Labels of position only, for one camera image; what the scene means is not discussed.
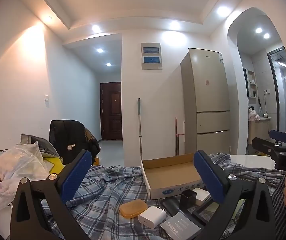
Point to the dark brown door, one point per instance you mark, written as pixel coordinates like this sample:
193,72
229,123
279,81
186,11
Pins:
111,110

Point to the long black case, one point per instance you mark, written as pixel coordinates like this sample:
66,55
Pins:
171,203

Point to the orange translucent plastic case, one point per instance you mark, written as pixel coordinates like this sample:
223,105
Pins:
133,208

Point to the dark framed glass door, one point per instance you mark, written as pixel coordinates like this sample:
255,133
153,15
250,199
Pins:
283,92

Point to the orange floor bag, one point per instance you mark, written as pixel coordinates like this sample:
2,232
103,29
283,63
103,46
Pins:
96,160

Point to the beige vanity cabinet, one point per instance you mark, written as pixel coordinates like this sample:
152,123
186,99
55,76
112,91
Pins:
258,132

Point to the white charger block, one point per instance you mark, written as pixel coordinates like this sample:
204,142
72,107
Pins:
150,216

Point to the beige refrigerator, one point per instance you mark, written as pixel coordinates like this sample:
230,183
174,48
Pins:
208,92

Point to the black jacket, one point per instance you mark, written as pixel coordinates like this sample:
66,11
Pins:
67,135

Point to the wall niche shelf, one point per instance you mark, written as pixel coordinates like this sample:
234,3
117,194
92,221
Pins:
253,83

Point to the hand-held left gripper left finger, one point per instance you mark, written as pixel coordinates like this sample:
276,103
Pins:
76,177

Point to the wall electrical panel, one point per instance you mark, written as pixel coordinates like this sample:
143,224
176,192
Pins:
151,55

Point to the white wall socket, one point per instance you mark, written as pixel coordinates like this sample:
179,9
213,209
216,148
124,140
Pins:
266,91

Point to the shallow cardboard box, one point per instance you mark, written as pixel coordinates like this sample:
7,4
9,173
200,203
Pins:
168,172

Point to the small white box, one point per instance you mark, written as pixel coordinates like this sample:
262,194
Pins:
203,194

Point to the black square cup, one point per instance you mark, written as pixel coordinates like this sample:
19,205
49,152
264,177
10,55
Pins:
188,197

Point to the grey bag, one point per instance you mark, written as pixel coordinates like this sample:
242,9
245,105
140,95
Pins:
45,145

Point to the pink cloth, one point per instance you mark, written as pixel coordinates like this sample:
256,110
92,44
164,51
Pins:
254,115

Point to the black box grey label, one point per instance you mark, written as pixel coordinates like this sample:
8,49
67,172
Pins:
180,226

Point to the crumpled clear plastic bag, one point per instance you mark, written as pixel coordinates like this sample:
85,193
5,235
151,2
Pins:
20,165

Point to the yellow bag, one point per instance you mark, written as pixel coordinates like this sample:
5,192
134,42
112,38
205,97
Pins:
55,165

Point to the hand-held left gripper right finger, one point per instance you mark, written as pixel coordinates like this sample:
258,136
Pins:
208,177

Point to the blue plaid tablecloth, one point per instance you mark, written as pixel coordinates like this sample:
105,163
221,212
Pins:
102,187

